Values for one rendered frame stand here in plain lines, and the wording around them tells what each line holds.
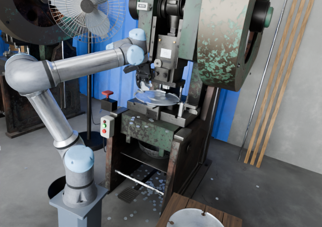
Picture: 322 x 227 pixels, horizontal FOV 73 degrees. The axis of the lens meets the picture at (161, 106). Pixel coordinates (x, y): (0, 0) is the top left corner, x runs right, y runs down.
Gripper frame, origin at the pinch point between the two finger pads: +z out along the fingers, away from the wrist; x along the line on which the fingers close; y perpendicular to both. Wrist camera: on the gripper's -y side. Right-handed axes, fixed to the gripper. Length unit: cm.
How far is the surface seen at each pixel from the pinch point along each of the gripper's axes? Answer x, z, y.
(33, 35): 33, -1, -129
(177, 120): 5.3, 23.6, 18.6
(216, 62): 4.8, -23.1, 38.7
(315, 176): 79, 133, 135
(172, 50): 29.3, -10.9, 6.4
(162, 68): 21.9, -1.5, 2.3
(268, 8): 42, -35, 53
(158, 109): 5.6, 18.3, 5.8
